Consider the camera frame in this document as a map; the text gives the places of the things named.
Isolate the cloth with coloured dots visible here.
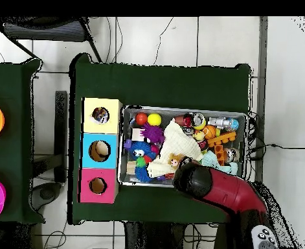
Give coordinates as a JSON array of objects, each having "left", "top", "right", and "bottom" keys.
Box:
[{"left": 91, "top": 106, "right": 111, "bottom": 125}]

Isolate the silver mesh bin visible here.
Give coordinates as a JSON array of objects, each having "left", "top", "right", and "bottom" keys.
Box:
[{"left": 117, "top": 105, "right": 248, "bottom": 188}]

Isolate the wooden box with three holes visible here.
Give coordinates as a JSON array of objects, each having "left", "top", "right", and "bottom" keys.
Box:
[{"left": 78, "top": 97, "right": 124, "bottom": 204}]

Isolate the purple spiky ball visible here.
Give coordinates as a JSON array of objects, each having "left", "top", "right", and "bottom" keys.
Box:
[{"left": 139, "top": 122, "right": 165, "bottom": 145}]

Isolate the yellow ball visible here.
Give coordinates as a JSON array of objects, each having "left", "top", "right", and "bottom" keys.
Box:
[{"left": 147, "top": 113, "right": 163, "bottom": 127}]

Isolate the red ball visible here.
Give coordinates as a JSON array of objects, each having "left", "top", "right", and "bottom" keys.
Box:
[{"left": 135, "top": 112, "right": 148, "bottom": 126}]

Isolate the cream waffle cloth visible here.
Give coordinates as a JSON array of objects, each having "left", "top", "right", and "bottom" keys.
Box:
[{"left": 146, "top": 119, "right": 204, "bottom": 178}]

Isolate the brown monkey plush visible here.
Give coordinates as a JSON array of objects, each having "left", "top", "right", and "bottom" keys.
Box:
[{"left": 167, "top": 152, "right": 186, "bottom": 170}]

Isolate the black soda can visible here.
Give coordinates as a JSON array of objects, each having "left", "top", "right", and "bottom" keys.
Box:
[{"left": 190, "top": 112, "right": 207, "bottom": 130}]

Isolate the dark green table cloth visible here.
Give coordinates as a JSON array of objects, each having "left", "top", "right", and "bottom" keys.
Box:
[
  {"left": 69, "top": 53, "right": 251, "bottom": 225},
  {"left": 0, "top": 58, "right": 45, "bottom": 224}
]

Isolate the orange toy basketball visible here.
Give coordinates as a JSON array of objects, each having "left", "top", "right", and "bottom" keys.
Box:
[{"left": 202, "top": 124, "right": 218, "bottom": 140}]

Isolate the mint green cloth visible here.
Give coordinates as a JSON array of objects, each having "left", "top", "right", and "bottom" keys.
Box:
[{"left": 200, "top": 150, "right": 239, "bottom": 176}]

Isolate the orange toy brick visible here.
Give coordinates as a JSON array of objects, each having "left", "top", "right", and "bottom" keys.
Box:
[{"left": 213, "top": 144, "right": 225, "bottom": 167}]

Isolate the black panel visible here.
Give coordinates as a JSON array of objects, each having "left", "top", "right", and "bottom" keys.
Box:
[{"left": 54, "top": 90, "right": 68, "bottom": 182}]

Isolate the black mesh chair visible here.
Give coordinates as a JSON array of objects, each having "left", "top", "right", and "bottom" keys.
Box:
[{"left": 0, "top": 16, "right": 103, "bottom": 64}]

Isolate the black cable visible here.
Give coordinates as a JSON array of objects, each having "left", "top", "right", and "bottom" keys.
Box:
[{"left": 247, "top": 143, "right": 305, "bottom": 154}]

